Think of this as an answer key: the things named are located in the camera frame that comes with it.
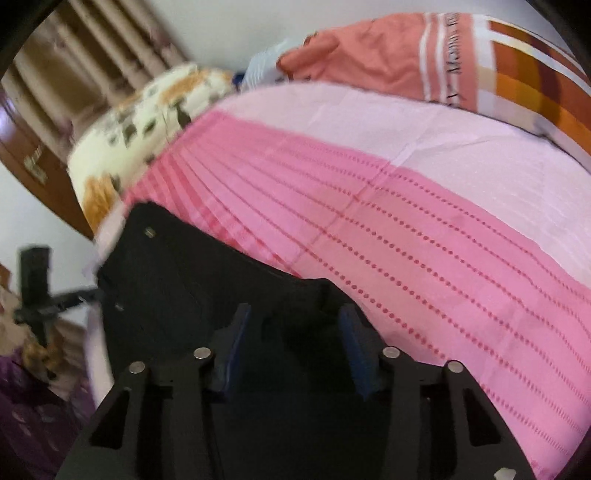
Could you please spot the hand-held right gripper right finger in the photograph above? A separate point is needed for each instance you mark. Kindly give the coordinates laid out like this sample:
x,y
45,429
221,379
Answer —
x,y
355,350

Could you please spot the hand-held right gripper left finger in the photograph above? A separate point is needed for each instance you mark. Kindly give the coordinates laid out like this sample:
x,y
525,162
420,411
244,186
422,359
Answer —
x,y
235,346

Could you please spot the black pants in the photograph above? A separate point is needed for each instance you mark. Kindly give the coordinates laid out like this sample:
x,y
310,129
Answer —
x,y
175,277

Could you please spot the pink checked bedsheet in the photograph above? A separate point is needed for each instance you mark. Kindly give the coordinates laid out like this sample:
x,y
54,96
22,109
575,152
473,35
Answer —
x,y
415,230

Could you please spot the purple patterned cloth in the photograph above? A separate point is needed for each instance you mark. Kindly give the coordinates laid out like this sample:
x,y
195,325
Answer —
x,y
27,415

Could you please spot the floral cream pillow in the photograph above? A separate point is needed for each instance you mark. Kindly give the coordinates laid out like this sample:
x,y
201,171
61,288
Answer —
x,y
134,138

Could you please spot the brown wooden door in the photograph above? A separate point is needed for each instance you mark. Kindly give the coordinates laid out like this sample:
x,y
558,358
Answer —
x,y
27,184

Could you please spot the white blue cloth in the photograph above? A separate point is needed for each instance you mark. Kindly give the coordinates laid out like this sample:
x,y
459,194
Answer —
x,y
258,64

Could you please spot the orange checked pillow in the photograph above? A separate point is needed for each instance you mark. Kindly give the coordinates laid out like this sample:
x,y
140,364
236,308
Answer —
x,y
378,55

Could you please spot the beige curtain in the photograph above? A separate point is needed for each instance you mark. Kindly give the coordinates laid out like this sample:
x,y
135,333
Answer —
x,y
92,46

